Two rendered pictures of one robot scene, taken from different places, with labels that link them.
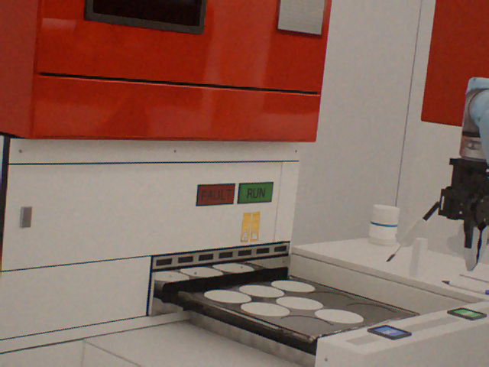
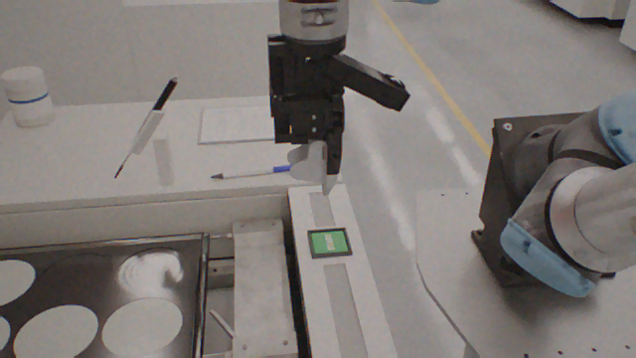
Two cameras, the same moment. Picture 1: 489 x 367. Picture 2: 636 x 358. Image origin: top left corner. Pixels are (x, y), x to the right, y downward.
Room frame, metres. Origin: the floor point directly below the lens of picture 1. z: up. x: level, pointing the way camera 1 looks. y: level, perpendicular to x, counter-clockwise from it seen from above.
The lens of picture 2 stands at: (1.45, 0.02, 1.46)
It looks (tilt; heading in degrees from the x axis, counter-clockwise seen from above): 33 degrees down; 310
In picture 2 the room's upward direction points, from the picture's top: straight up
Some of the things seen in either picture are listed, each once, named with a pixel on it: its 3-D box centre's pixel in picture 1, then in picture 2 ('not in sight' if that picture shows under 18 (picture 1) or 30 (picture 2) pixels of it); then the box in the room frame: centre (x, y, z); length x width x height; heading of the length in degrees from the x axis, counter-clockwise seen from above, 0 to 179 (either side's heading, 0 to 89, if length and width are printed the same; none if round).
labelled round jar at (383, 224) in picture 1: (383, 225); (29, 96); (2.50, -0.37, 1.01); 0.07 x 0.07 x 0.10
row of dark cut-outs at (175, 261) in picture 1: (225, 254); not in sight; (2.16, 0.03, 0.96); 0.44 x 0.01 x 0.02; 138
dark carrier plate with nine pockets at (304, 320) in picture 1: (299, 304); (56, 335); (2.03, -0.14, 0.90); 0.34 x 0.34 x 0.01; 48
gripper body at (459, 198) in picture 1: (470, 190); (307, 86); (1.85, -0.43, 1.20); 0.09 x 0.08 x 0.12; 48
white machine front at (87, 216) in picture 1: (166, 232); not in sight; (2.04, 0.16, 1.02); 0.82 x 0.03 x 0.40; 138
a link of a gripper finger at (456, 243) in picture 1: (461, 246); (313, 171); (1.83, -0.42, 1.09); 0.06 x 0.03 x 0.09; 48
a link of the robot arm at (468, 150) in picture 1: (478, 149); (314, 16); (1.84, -0.43, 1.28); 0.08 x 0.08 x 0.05
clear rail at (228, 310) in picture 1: (241, 315); not in sight; (1.89, -0.02, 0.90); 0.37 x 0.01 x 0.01; 48
